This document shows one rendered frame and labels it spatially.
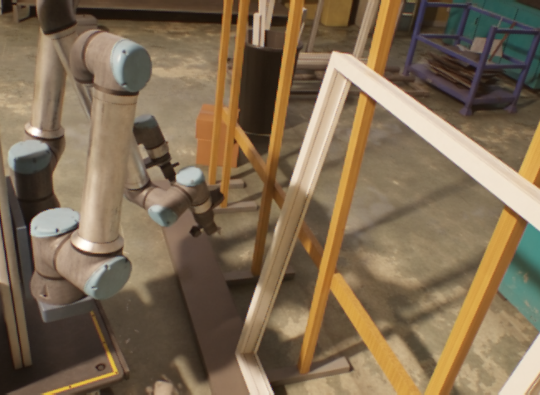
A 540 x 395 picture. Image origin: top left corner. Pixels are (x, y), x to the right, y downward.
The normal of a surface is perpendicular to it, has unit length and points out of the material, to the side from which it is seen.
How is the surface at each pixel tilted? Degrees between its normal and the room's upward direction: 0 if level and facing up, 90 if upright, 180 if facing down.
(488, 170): 82
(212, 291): 0
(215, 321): 0
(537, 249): 90
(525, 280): 90
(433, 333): 0
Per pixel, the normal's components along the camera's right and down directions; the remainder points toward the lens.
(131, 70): 0.82, 0.27
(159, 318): 0.12, -0.85
